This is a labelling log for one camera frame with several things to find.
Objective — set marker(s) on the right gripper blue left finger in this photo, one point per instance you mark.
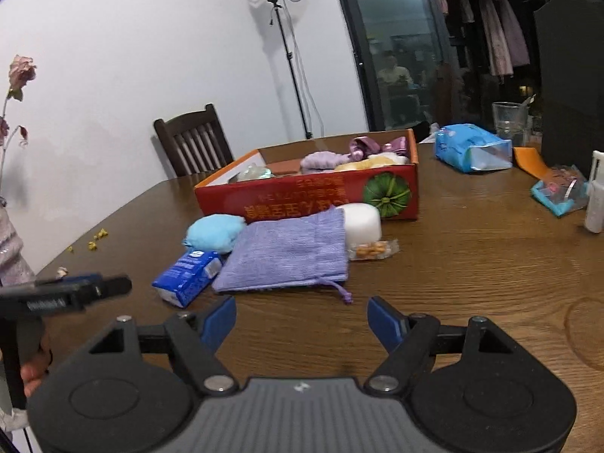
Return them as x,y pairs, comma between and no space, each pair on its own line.
194,339

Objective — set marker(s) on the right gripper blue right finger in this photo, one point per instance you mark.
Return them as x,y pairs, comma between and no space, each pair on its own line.
408,341

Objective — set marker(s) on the blue tissue pack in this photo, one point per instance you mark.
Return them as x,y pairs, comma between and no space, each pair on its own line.
180,284

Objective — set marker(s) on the light blue plush toy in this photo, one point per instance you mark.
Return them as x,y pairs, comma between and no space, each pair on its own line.
216,232

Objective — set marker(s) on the purple drawstring pouch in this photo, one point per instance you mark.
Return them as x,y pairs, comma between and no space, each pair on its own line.
297,252

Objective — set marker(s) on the translucent bag of soft items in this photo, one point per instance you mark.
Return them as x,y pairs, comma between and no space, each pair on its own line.
251,173

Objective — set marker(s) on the white and yellow plush sheep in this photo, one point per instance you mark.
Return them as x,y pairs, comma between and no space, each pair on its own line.
375,161

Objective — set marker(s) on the pink satin cloth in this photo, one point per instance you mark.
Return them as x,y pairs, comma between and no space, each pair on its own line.
361,147

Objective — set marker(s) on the lavender fluffy headband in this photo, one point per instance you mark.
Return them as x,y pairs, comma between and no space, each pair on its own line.
323,160

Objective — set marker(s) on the person's left hand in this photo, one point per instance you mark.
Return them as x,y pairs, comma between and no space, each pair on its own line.
34,371

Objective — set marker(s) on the fallen pink petal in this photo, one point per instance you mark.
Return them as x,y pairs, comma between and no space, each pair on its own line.
61,272

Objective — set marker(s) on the pink textured vase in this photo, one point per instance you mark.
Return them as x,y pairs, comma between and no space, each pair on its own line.
14,269

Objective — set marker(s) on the yellow flower petals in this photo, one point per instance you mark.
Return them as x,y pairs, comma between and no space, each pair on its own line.
89,243

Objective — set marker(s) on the small snack bag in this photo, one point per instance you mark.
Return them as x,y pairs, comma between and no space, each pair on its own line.
373,251

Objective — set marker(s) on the white foam roll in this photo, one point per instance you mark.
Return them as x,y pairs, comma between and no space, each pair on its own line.
360,224

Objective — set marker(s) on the red cardboard box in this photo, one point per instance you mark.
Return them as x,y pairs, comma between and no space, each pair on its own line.
393,189

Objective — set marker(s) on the blue wet wipes pack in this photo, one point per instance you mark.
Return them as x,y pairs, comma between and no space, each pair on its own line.
470,149

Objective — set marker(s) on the dark wooden chair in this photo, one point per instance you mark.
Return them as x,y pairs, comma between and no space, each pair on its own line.
194,142

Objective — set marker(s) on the teal snack packet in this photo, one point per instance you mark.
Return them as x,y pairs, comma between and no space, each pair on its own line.
563,190

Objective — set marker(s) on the orange envelope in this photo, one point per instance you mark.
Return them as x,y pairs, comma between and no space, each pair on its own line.
529,160

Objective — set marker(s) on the white spray bottle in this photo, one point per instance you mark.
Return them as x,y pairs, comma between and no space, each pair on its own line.
595,210

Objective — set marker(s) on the dried pink roses bouquet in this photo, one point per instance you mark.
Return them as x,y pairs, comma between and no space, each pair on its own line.
22,71

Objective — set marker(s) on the clear glass cup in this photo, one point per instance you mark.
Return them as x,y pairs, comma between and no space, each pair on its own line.
510,121

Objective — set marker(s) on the hanging clothes rack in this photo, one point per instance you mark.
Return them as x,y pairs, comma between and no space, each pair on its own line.
487,36

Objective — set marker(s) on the black paper bag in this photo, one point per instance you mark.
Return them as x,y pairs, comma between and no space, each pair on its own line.
570,40

